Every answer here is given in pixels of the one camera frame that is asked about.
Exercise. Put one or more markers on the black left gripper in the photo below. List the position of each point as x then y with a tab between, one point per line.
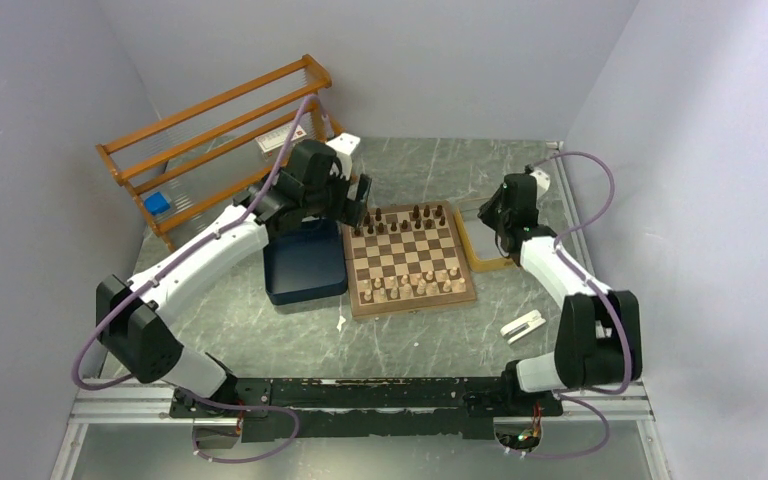
350	211

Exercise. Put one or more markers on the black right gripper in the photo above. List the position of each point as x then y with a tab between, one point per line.
485	212

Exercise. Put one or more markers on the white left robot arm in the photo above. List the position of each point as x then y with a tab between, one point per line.
134	316

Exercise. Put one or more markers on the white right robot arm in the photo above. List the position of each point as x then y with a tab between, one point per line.
598	338

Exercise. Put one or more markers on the wooden chess board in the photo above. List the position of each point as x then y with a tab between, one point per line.
439	248

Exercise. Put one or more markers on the light chess pieces row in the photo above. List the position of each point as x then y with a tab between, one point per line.
430	287

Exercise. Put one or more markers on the blue metal tin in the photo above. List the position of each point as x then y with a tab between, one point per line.
306	264

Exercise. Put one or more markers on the white red box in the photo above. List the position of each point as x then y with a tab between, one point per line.
272	141

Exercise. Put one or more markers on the orange wooden rack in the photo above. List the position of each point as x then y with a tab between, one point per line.
203	155

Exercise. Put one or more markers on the blue small object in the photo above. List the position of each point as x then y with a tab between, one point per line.
156	203

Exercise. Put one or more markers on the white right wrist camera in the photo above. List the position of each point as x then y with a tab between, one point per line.
543	181

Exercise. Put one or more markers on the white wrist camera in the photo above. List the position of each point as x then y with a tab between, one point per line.
543	181
345	145

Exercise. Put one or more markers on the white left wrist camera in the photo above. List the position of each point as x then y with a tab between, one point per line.
345	145

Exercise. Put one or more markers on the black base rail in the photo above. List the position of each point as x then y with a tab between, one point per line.
341	408

